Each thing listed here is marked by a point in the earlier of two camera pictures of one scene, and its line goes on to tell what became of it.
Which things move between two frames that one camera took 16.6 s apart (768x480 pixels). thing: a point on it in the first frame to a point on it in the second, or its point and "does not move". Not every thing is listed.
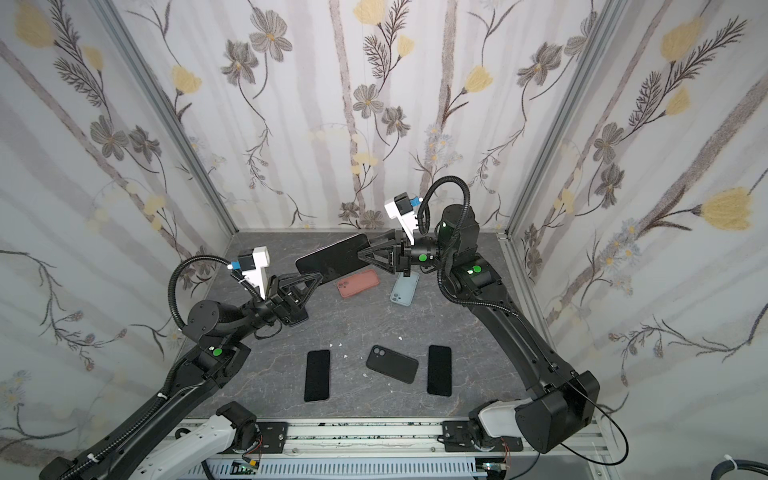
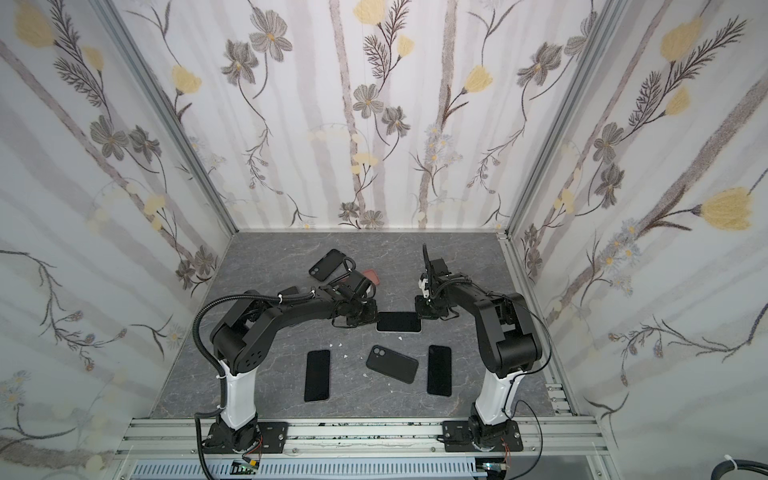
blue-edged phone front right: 439,380 does not move
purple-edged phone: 335,260 to 398,322
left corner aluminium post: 113,19 does not move
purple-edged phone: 317,375 does not move
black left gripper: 280,305 to 372,317
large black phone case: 392,364 does not move
